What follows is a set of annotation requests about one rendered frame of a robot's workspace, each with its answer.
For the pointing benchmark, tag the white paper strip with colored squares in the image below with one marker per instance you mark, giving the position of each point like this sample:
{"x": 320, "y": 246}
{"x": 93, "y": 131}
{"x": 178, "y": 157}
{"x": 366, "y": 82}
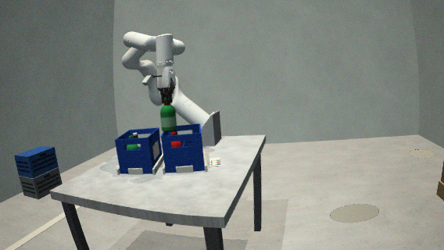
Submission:
{"x": 214, "y": 162}

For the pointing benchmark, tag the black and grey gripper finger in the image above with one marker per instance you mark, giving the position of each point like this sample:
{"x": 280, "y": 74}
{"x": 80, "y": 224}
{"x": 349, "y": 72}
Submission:
{"x": 170, "y": 91}
{"x": 163, "y": 93}

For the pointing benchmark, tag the blue crate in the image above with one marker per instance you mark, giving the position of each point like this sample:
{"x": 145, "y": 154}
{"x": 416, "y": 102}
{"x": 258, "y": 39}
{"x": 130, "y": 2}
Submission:
{"x": 145, "y": 158}
{"x": 191, "y": 155}

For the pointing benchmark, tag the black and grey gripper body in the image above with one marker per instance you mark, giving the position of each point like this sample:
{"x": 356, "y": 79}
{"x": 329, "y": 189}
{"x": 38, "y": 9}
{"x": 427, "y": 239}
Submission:
{"x": 167, "y": 72}

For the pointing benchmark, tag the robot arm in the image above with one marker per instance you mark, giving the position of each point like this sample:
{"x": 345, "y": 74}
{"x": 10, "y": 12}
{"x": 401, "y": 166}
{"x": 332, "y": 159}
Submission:
{"x": 165, "y": 47}

